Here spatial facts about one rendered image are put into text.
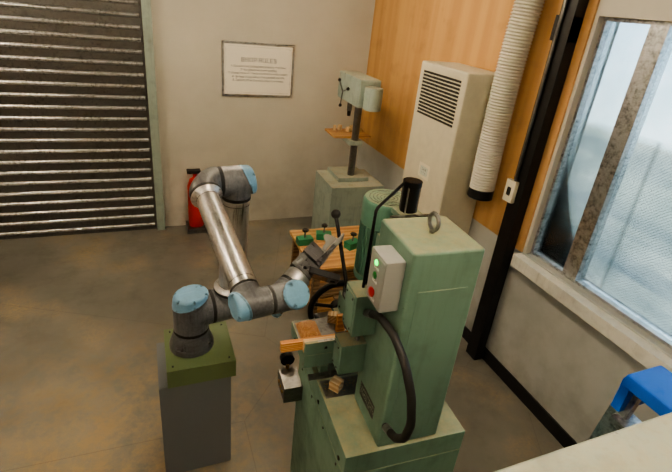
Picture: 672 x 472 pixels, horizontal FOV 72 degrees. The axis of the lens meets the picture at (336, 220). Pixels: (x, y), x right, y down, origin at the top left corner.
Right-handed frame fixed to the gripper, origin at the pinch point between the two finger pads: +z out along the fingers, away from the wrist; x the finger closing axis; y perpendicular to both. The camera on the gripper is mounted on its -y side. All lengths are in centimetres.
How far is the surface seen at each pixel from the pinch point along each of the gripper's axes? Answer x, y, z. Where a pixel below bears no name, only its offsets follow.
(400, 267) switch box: -44, -18, -16
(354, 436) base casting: 9, -47, -45
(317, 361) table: 22.9, -23.6, -31.9
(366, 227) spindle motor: -16.9, -3.9, 2.1
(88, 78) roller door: 173, 240, 47
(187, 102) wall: 191, 188, 100
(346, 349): -3.8, -25.8, -29.6
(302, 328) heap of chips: 27.4, -11.3, -25.3
